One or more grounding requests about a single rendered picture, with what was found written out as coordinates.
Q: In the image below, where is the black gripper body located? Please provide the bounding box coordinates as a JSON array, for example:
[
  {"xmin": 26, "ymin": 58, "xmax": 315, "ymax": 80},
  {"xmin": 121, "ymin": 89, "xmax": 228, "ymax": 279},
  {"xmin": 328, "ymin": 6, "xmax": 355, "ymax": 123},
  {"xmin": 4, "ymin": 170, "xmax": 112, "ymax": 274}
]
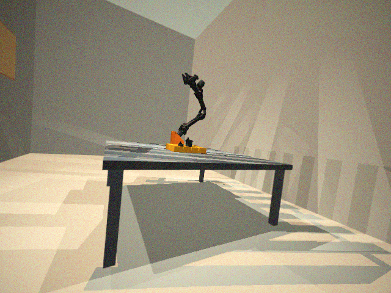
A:
[{"xmin": 184, "ymin": 77, "xmax": 196, "ymax": 89}]

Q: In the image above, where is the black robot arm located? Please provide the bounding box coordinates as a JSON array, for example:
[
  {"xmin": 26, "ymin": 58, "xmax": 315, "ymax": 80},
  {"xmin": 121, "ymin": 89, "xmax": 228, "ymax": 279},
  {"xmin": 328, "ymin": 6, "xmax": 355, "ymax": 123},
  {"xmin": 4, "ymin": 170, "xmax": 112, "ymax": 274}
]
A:
[{"xmin": 177, "ymin": 74, "xmax": 206, "ymax": 137}]

